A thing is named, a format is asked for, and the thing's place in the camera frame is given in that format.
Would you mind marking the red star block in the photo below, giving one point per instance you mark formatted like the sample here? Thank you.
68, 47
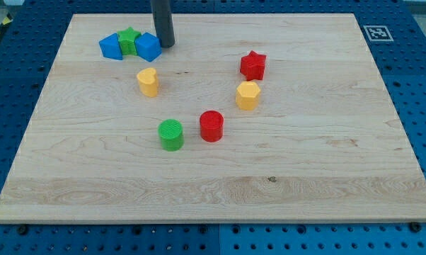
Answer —
252, 66

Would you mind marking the green star block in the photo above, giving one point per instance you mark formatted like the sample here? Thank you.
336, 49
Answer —
126, 39

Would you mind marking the red cylinder block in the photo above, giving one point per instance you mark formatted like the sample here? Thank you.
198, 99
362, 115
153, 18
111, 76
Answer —
211, 126

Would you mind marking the light wooden board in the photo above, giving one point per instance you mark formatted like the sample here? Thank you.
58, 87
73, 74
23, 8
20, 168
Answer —
324, 144

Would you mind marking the green cylinder block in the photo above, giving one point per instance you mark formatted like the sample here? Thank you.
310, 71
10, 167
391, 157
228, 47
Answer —
170, 132

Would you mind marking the yellow hexagon block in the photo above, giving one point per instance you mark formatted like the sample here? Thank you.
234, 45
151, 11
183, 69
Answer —
247, 95

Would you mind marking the yellow heart block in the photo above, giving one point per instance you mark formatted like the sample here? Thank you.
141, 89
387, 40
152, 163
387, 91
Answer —
148, 82

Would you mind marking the blue cube block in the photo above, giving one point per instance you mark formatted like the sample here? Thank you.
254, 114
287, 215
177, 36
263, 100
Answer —
148, 47

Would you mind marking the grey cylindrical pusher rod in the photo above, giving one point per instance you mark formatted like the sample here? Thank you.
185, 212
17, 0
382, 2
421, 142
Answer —
163, 22

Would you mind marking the blue triangle block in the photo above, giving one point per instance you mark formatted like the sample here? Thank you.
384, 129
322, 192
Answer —
110, 47

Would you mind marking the white fiducial marker tag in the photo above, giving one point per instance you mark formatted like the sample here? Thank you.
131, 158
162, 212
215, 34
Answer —
378, 33

